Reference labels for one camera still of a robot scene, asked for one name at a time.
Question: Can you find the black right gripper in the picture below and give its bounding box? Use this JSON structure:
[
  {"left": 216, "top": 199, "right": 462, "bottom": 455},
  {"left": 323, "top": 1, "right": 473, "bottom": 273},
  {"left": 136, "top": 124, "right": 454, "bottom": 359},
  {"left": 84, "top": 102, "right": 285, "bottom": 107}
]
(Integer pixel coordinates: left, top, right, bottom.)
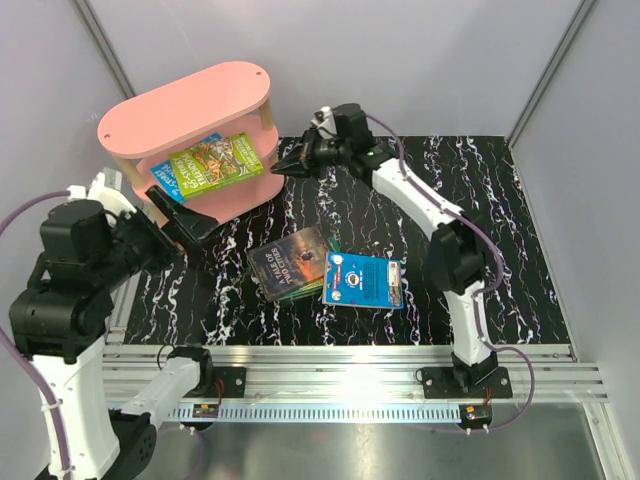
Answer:
[{"left": 270, "top": 127, "right": 350, "bottom": 184}]

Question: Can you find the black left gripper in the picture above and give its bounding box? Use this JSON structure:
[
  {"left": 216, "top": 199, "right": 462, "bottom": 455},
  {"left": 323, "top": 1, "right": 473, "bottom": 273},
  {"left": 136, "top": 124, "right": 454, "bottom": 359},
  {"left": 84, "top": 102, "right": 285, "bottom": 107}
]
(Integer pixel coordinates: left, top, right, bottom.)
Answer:
[{"left": 91, "top": 183, "right": 218, "bottom": 289}]

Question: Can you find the blue 26-storey treehouse book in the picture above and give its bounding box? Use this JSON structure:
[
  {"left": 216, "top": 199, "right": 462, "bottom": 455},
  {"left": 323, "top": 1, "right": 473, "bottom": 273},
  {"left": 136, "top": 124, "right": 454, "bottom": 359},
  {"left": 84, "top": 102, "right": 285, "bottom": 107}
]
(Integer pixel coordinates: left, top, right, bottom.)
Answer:
[{"left": 151, "top": 133, "right": 222, "bottom": 203}]

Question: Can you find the green 65-storey treehouse book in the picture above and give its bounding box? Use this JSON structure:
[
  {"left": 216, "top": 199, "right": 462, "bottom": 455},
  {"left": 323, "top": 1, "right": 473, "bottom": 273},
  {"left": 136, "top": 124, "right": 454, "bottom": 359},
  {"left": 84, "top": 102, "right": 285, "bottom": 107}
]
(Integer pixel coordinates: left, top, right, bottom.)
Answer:
[{"left": 168, "top": 132, "right": 266, "bottom": 199}]

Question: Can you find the blue back-cover book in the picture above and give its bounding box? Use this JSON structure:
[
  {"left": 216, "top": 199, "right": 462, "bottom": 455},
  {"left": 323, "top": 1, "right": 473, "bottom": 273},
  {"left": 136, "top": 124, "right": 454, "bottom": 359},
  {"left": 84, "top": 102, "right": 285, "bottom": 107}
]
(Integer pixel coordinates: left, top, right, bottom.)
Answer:
[{"left": 322, "top": 251, "right": 404, "bottom": 309}]

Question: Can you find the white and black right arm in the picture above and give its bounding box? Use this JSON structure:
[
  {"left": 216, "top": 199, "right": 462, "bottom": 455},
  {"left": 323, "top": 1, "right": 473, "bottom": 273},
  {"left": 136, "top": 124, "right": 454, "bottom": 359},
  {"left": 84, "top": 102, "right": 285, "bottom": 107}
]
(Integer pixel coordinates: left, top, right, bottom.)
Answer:
[{"left": 270, "top": 103, "right": 498, "bottom": 397}]

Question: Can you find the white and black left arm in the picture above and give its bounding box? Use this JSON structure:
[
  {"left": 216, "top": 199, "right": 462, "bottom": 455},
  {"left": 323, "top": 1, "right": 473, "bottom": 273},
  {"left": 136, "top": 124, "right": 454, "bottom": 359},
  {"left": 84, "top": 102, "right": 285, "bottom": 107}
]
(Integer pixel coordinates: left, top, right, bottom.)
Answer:
[{"left": 1, "top": 186, "right": 218, "bottom": 479}]

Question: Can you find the pink three-tier shelf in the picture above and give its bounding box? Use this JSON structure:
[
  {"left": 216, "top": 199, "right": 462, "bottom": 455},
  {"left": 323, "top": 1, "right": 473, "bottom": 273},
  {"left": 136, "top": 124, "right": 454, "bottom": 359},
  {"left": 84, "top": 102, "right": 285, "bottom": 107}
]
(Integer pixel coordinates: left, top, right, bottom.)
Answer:
[{"left": 96, "top": 60, "right": 285, "bottom": 229}]

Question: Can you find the dark Tale of Two Cities book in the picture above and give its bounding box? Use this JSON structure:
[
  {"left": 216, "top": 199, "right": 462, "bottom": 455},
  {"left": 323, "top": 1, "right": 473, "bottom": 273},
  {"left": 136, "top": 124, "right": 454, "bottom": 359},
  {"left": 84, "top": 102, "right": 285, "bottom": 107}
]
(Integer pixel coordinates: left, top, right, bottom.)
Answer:
[{"left": 248, "top": 225, "right": 333, "bottom": 301}]

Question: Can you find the green bottom book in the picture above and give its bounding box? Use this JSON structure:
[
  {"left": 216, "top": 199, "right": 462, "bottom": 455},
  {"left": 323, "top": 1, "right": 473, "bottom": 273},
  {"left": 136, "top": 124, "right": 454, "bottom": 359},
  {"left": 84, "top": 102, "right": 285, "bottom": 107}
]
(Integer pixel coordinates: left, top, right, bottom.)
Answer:
[{"left": 279, "top": 236, "right": 341, "bottom": 302}]

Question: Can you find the left small circuit board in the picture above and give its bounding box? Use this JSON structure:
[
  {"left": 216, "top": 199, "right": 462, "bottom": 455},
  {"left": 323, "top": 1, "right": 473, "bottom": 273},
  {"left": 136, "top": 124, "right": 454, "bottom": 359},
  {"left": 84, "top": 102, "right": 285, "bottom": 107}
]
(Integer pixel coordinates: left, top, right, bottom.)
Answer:
[{"left": 193, "top": 404, "right": 219, "bottom": 418}]

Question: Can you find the small circuit board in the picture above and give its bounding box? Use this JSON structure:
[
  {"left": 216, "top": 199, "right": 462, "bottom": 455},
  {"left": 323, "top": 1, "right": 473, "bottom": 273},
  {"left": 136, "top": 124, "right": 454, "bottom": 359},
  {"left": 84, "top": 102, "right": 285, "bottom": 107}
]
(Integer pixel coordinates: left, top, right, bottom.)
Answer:
[
  {"left": 193, "top": 404, "right": 219, "bottom": 418},
  {"left": 461, "top": 405, "right": 493, "bottom": 422}
]

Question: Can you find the right small circuit board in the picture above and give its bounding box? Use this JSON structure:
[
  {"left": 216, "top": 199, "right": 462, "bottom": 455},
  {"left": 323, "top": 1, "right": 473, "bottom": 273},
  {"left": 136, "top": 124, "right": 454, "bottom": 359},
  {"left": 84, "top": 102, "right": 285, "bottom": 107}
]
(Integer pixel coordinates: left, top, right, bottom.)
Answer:
[{"left": 461, "top": 405, "right": 493, "bottom": 422}]

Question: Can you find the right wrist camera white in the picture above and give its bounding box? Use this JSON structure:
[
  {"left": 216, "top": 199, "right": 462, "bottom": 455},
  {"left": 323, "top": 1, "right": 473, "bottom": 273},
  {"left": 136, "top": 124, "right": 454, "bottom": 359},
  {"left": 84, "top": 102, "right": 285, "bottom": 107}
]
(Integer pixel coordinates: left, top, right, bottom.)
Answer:
[{"left": 311, "top": 106, "right": 337, "bottom": 139}]

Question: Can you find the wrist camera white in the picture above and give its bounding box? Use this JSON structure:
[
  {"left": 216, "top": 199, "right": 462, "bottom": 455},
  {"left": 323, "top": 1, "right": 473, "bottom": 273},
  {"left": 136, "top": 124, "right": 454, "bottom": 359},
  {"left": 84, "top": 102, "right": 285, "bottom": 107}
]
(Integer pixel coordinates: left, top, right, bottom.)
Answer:
[
  {"left": 311, "top": 106, "right": 337, "bottom": 139},
  {"left": 67, "top": 168, "right": 136, "bottom": 217}
]

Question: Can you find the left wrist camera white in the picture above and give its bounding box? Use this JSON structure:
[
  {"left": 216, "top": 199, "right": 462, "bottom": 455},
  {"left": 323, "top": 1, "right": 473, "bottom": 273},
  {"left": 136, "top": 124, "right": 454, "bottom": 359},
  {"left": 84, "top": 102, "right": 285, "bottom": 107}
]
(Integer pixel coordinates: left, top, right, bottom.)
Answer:
[{"left": 67, "top": 168, "right": 136, "bottom": 217}]

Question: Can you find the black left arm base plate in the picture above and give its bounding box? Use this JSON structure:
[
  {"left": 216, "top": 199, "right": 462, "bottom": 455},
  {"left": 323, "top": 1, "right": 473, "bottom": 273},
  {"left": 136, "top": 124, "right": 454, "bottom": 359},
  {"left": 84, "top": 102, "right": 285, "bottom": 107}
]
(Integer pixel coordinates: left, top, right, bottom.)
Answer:
[{"left": 210, "top": 366, "right": 247, "bottom": 399}]

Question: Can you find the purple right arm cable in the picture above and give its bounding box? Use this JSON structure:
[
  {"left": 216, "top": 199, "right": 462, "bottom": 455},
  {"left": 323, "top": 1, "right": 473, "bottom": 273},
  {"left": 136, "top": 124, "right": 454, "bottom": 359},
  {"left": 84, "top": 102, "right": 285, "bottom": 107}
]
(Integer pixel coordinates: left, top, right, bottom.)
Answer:
[{"left": 367, "top": 113, "right": 539, "bottom": 434}]

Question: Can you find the aluminium mounting rail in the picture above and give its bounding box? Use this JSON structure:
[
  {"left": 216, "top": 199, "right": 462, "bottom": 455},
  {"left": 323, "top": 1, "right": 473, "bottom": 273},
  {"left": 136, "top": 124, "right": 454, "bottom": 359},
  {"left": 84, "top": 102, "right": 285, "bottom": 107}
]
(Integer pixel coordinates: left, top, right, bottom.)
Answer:
[{"left": 99, "top": 342, "right": 611, "bottom": 426}]

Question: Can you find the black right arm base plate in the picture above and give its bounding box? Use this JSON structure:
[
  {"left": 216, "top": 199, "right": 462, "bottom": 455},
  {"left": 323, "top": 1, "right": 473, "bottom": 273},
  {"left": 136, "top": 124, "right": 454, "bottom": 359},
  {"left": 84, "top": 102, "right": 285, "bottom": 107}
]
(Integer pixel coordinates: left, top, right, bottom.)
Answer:
[{"left": 414, "top": 367, "right": 513, "bottom": 400}]

